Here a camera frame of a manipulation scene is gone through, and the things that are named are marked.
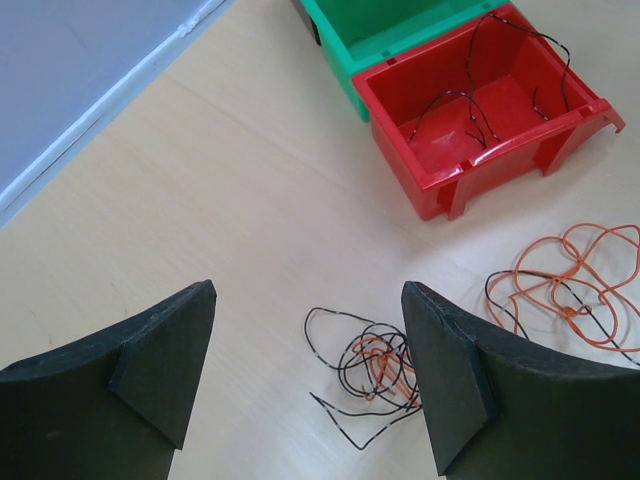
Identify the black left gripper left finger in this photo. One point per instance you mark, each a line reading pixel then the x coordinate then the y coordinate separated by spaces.
pixel 115 404

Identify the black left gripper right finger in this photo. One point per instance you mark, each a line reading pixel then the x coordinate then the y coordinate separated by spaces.
pixel 498 406

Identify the red plastic bin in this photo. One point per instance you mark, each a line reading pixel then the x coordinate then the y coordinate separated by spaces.
pixel 478 107

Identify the green plastic bin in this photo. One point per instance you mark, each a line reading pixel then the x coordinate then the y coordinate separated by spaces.
pixel 356 35

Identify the black plastic bin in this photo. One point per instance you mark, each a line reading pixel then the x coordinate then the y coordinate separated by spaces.
pixel 309 24

